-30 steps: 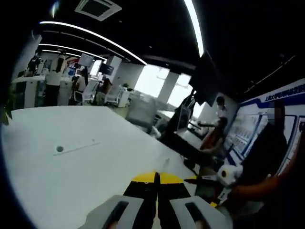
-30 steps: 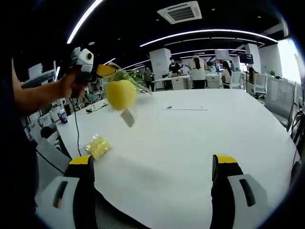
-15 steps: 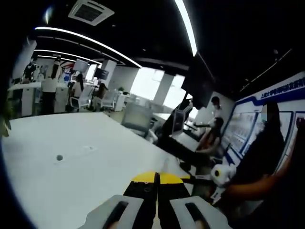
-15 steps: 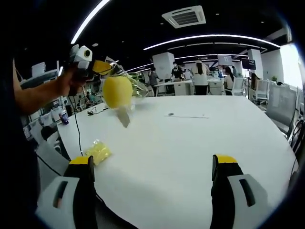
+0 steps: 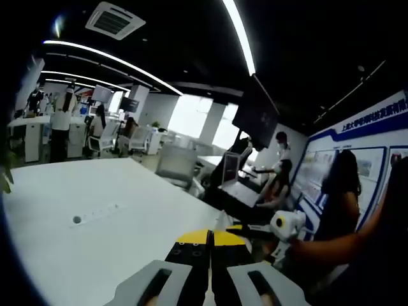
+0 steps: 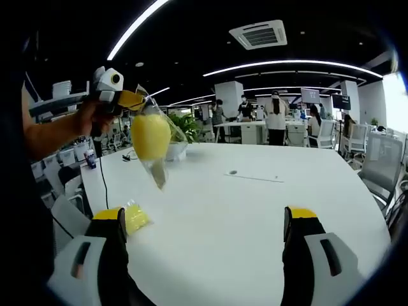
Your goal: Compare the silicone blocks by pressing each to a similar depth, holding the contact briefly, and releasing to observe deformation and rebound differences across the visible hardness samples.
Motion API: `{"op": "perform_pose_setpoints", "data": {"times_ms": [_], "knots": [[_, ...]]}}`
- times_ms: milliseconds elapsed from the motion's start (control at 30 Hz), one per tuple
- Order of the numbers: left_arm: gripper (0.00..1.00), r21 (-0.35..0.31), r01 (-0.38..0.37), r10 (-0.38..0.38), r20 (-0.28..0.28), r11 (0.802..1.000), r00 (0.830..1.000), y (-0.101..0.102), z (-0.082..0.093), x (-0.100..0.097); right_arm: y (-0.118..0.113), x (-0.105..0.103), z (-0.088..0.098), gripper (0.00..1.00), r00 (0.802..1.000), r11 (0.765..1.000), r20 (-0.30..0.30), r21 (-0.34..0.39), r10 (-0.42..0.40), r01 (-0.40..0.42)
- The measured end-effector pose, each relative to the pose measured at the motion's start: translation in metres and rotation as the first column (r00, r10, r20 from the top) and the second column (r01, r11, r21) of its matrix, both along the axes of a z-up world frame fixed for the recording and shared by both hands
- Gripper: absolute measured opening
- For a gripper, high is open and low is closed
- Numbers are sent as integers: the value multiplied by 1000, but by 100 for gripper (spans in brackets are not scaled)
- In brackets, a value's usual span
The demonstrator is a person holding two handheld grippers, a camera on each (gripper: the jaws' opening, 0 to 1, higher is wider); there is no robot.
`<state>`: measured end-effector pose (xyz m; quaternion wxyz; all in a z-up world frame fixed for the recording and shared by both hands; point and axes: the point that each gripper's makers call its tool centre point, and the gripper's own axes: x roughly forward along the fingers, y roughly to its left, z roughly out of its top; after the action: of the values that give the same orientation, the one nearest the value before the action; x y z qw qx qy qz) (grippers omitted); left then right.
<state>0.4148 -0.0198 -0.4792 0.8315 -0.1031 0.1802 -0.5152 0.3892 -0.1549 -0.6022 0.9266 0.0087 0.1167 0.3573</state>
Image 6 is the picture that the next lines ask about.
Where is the hanging display screen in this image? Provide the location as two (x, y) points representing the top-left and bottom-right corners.
(300, 87), (321, 105)

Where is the grey mesh office chair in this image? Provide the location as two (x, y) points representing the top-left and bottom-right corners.
(50, 194), (94, 256)

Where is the white office chair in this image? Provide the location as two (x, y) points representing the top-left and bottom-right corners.
(341, 122), (368, 162)
(316, 119), (336, 149)

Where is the curved ceiling light strip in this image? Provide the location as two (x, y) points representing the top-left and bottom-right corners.
(202, 59), (384, 79)

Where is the grey storage shelf rack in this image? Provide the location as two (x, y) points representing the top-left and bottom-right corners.
(27, 80), (92, 119)

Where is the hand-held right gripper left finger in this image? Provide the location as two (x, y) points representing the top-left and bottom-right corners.
(47, 207), (130, 306)

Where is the round yellow silicone block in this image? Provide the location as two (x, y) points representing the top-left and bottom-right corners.
(129, 84), (188, 193)

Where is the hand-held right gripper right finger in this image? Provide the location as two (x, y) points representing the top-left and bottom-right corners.
(280, 205), (367, 306)

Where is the long ceiling light strip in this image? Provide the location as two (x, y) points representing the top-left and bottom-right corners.
(106, 0), (170, 62)

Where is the blue drink cup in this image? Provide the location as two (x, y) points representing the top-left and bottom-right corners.
(83, 148), (98, 170)

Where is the ceiling air conditioner vent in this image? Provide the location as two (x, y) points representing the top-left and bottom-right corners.
(228, 19), (288, 51)

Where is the large grey office chair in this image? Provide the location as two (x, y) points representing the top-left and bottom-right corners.
(357, 133), (405, 210)

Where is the person's left hand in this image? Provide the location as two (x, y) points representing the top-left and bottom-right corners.
(73, 96), (116, 138)

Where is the dark display screen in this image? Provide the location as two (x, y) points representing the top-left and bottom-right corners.
(331, 93), (352, 111)

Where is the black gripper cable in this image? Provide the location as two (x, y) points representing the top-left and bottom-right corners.
(98, 136), (110, 212)

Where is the rectangular yellow silicone block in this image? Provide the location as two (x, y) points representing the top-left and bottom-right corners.
(122, 198), (154, 237)

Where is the short ceiling light strip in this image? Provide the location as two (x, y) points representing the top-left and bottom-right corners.
(148, 86), (171, 98)

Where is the potted green plant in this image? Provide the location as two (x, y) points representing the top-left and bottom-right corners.
(165, 113), (204, 161)

